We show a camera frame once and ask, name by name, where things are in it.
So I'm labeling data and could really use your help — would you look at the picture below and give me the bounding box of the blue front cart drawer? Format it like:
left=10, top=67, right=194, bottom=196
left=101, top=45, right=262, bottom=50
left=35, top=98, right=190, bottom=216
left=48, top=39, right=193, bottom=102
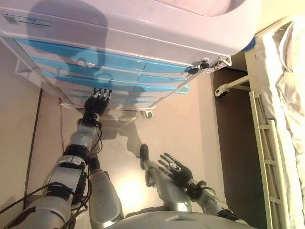
left=45, top=75, right=178, bottom=95
left=15, top=39, right=148, bottom=72
left=30, top=56, right=188, bottom=84

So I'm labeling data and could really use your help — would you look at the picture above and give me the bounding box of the white bed side rail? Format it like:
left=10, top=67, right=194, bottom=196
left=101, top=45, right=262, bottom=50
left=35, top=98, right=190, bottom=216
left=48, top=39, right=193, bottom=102
left=249, top=90, right=290, bottom=229

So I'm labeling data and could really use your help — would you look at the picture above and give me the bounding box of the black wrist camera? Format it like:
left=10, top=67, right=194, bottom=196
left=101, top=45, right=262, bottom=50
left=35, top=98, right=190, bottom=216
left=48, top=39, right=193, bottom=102
left=187, top=180, right=208, bottom=200
left=79, top=118, right=102, bottom=127

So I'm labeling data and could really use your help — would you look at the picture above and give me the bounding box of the white hospital bed frame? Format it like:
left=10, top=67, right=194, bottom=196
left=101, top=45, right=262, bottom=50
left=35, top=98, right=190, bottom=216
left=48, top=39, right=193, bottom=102
left=213, top=19, right=305, bottom=229

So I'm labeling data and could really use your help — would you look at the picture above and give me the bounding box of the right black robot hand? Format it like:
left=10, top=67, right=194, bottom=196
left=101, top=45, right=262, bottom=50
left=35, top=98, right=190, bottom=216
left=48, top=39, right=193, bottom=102
left=156, top=152, right=194, bottom=189

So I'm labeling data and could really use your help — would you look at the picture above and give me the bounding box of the white bed sheet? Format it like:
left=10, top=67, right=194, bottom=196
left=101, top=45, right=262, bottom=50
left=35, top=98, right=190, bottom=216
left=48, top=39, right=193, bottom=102
left=256, top=20, right=305, bottom=229

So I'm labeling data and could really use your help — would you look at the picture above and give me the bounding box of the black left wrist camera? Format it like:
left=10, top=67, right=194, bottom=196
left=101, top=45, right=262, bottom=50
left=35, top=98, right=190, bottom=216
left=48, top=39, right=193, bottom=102
left=79, top=118, right=102, bottom=127

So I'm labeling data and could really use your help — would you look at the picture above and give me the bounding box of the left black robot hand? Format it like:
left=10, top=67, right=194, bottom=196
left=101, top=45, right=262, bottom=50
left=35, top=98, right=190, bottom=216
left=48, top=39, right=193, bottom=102
left=82, top=87, right=113, bottom=120

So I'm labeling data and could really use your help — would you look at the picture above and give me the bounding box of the white medical cart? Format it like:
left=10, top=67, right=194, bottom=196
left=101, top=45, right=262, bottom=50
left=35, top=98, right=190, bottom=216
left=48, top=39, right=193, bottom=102
left=0, top=0, right=233, bottom=119

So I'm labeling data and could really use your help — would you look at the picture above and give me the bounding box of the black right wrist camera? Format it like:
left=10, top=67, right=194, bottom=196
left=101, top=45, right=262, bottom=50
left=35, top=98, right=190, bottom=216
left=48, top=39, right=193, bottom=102
left=187, top=180, right=208, bottom=200

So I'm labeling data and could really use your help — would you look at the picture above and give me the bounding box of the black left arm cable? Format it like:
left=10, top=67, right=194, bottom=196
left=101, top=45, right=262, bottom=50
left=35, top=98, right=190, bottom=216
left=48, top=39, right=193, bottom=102
left=0, top=121, right=103, bottom=229

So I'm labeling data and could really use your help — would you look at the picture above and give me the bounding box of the silver robot torso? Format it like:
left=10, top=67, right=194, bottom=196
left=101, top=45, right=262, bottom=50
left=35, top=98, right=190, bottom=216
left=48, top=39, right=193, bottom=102
left=112, top=209, right=255, bottom=229

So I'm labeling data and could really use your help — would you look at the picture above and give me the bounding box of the white bed caster wheel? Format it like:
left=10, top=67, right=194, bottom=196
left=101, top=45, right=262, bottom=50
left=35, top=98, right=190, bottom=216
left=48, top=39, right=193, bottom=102
left=213, top=84, right=230, bottom=98

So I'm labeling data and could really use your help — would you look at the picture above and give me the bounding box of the right silver robot leg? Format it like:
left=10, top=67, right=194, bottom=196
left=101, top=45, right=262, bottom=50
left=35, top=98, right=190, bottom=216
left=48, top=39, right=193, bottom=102
left=139, top=144, right=193, bottom=213

